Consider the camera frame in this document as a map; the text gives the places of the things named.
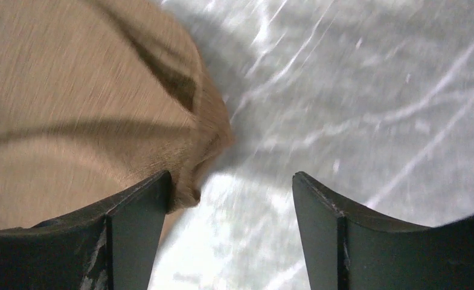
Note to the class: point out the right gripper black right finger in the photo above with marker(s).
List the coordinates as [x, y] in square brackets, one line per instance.
[347, 245]

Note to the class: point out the brown cloth napkin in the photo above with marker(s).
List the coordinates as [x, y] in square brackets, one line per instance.
[96, 96]

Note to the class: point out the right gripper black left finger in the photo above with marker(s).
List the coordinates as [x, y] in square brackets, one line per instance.
[110, 244]

